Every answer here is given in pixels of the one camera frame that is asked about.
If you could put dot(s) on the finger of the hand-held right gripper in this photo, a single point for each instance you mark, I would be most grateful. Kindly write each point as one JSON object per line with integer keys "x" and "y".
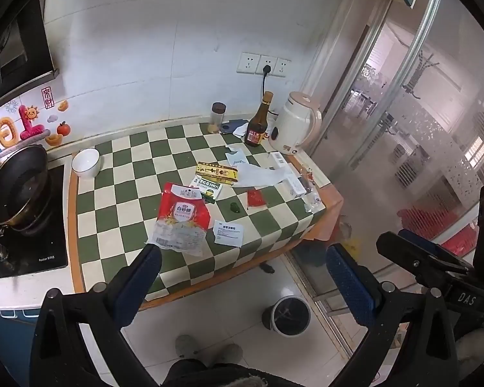
{"x": 427, "y": 242}
{"x": 411, "y": 256}

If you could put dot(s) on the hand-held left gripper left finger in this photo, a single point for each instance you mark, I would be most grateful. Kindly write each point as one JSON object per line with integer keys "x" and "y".
{"x": 141, "y": 282}

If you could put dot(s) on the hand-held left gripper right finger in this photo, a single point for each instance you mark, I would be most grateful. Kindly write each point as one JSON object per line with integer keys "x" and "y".
{"x": 351, "y": 286}

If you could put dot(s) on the black trash bin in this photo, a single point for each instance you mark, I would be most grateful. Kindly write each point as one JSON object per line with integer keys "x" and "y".
{"x": 286, "y": 316}

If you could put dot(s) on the red and white sugar bag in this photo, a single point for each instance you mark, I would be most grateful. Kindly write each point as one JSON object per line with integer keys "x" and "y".
{"x": 181, "y": 217}

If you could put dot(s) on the clear plastic wrapper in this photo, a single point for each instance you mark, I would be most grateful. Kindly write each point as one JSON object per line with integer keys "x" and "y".
{"x": 312, "y": 197}

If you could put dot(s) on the white paper sachet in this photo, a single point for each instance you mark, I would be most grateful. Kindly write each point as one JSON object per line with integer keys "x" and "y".
{"x": 228, "y": 234}

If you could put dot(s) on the green and white packet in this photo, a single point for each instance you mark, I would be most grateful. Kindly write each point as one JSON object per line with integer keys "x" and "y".
{"x": 205, "y": 187}

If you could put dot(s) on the white carton box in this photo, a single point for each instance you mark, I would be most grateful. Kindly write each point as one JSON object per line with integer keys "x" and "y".
{"x": 292, "y": 181}

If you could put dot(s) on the red sachet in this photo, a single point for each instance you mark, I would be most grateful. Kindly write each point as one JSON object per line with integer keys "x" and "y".
{"x": 255, "y": 198}

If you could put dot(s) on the yellow box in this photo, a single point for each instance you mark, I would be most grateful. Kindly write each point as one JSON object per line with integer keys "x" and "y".
{"x": 217, "y": 172}

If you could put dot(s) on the white plastic bag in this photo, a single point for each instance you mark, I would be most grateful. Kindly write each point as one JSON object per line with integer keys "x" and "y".
{"x": 262, "y": 175}
{"x": 237, "y": 156}

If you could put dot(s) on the person's right forearm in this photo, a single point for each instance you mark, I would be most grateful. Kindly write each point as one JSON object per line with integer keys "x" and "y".
{"x": 474, "y": 348}

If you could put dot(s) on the red crate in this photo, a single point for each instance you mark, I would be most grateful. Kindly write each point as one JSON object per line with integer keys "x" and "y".
{"x": 435, "y": 219}

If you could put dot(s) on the orange plastic object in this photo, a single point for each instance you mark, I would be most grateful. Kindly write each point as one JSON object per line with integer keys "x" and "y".
{"x": 345, "y": 236}

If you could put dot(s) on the green checkered tablecloth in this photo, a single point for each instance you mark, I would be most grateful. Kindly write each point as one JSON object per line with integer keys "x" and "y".
{"x": 105, "y": 217}

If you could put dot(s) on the grey slipper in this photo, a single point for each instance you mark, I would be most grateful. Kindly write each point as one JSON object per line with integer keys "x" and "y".
{"x": 188, "y": 346}
{"x": 227, "y": 354}

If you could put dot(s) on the black induction cooktop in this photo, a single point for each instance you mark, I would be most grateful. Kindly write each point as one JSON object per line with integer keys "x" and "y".
{"x": 48, "y": 250}

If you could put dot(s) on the glass sliding door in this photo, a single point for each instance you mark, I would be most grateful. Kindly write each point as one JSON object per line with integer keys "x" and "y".
{"x": 427, "y": 129}

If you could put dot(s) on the green vegetable scrap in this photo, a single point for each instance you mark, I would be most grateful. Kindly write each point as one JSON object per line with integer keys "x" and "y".
{"x": 234, "y": 207}

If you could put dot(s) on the person's dark clothing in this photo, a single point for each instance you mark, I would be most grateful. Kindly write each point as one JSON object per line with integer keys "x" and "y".
{"x": 226, "y": 375}

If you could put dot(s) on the white bowl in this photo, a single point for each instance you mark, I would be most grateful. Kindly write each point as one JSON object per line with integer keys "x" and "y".
{"x": 86, "y": 163}

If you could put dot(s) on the blue cabinet door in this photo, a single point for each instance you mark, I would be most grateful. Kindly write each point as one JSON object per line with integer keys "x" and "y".
{"x": 4, "y": 334}

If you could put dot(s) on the black wok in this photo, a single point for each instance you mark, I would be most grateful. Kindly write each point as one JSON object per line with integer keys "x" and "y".
{"x": 16, "y": 185}

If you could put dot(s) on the white electric kettle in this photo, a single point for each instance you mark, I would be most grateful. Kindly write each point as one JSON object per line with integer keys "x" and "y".
{"x": 292, "y": 125}

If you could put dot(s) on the white cloth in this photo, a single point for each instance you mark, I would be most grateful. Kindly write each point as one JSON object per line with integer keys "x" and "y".
{"x": 240, "y": 132}

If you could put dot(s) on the glass jar brown lid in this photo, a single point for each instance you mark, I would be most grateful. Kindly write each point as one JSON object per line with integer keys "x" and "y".
{"x": 217, "y": 119}

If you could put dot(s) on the dark blue pouch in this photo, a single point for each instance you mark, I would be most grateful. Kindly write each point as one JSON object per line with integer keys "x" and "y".
{"x": 232, "y": 125}

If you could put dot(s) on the dark glass bottle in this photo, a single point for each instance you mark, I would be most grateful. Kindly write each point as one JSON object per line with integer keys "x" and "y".
{"x": 256, "y": 129}

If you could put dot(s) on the black range hood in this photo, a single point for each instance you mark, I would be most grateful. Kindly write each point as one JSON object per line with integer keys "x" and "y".
{"x": 20, "y": 40}

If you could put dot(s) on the group of colourful wall stickers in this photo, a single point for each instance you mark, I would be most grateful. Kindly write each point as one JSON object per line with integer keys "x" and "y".
{"x": 8, "y": 129}

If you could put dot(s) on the white wall socket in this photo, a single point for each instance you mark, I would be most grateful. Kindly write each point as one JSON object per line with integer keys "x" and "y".
{"x": 272, "y": 62}
{"x": 247, "y": 63}
{"x": 284, "y": 67}

